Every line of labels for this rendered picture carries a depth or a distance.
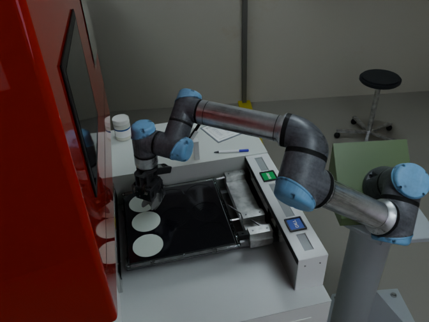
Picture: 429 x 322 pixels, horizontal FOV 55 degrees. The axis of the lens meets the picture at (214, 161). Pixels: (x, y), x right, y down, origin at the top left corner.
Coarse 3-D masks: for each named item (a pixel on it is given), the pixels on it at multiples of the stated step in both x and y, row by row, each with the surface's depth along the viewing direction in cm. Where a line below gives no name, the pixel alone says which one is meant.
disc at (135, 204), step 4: (132, 200) 152; (136, 200) 152; (140, 200) 152; (132, 204) 150; (136, 204) 150; (140, 204) 150; (148, 204) 150; (132, 208) 149; (136, 208) 149; (140, 208) 149; (144, 208) 148; (148, 208) 148
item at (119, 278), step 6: (114, 186) 155; (114, 192) 151; (114, 198) 147; (114, 204) 144; (114, 210) 142; (114, 216) 139; (114, 222) 137; (114, 228) 135; (114, 234) 132; (120, 246) 140; (120, 252) 137; (120, 258) 134; (120, 264) 131; (120, 270) 129; (120, 276) 127; (120, 282) 122; (120, 288) 124
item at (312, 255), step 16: (256, 160) 161; (256, 176) 152; (272, 192) 144; (272, 208) 137; (288, 208) 137; (304, 240) 125; (304, 256) 120; (320, 256) 120; (304, 272) 122; (320, 272) 124; (304, 288) 127
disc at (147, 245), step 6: (150, 234) 138; (138, 240) 136; (144, 240) 136; (150, 240) 135; (156, 240) 135; (162, 240) 135; (138, 246) 134; (144, 246) 133; (150, 246) 133; (156, 246) 133; (162, 246) 133; (138, 252) 131; (144, 252) 131; (150, 252) 131; (156, 252) 131
